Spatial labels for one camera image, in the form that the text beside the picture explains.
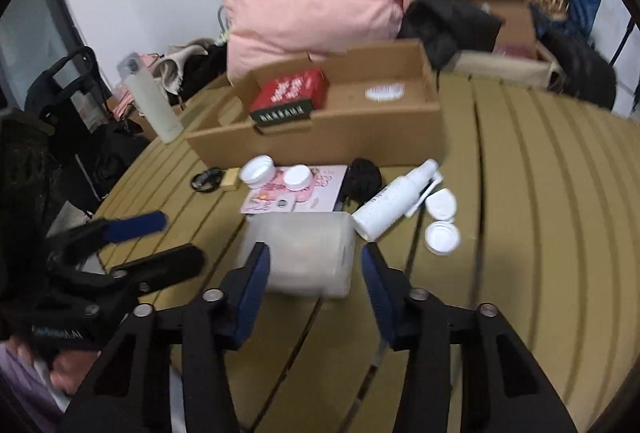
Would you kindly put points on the beige clothes pile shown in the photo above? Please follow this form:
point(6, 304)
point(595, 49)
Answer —
point(187, 68)

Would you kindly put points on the cardboard tray box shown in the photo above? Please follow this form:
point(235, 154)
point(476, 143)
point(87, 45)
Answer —
point(381, 105)

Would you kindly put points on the black stroller cart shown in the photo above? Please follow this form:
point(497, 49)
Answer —
point(49, 156)

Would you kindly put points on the small yellow block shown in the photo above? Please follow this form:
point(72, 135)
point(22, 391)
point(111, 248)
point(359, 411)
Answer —
point(231, 179)

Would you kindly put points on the cardboard box rear right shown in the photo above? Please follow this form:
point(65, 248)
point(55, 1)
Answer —
point(517, 37)

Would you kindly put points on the white round compact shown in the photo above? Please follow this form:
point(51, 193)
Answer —
point(442, 238)

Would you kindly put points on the wooden slat folding table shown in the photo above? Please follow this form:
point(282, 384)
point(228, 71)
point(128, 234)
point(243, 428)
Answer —
point(548, 213)

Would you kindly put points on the black suitcase bag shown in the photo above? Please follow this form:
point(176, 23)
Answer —
point(587, 74)

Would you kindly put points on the translucent cotton swab box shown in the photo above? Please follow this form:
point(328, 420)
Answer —
point(311, 254)

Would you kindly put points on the pink floral notebook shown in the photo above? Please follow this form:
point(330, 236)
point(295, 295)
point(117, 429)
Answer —
point(321, 196)

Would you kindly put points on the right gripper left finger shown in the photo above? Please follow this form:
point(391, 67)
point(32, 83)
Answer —
point(128, 387)

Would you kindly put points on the white spray bottle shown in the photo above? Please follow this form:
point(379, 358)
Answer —
point(399, 198)

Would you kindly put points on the person's left hand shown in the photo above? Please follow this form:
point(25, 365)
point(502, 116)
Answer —
point(68, 370)

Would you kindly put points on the pink puffy duvet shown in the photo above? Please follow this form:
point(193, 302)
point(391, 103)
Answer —
point(267, 31)

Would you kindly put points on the black jacket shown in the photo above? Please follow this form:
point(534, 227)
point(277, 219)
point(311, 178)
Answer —
point(446, 27)

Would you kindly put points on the white thermos bottle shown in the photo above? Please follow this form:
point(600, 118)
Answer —
point(169, 127)

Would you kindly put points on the purple sweater sleeve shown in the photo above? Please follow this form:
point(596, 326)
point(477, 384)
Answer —
point(29, 389)

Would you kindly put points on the white round jar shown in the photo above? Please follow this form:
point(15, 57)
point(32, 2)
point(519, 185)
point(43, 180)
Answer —
point(299, 180)
point(258, 171)

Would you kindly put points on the black camera tripod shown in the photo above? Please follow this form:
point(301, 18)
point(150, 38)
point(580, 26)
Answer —
point(625, 61)

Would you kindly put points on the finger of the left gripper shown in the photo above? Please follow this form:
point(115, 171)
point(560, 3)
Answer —
point(160, 270)
point(96, 235)

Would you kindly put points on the red box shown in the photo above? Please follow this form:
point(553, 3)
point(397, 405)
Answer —
point(289, 98)

